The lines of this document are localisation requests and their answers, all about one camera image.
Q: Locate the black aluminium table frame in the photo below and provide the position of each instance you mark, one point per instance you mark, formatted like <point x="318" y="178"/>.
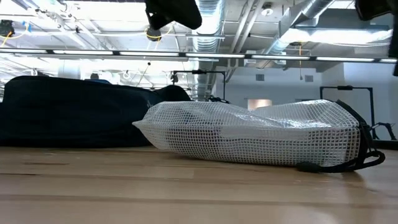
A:
<point x="385" y="144"/>

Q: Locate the navy blue backpack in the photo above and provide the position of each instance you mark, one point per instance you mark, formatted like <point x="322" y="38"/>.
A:
<point x="62" y="112"/>

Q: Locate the black ceiling dome fixture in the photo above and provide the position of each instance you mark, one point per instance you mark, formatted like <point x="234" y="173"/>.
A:
<point x="154" y="33"/>

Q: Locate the clear mesh zip pouch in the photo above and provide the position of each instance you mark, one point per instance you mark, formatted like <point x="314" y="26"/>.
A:
<point x="248" y="140"/>

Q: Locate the black goalpost stand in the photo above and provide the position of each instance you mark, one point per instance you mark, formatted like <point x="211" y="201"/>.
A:
<point x="199" y="72"/>

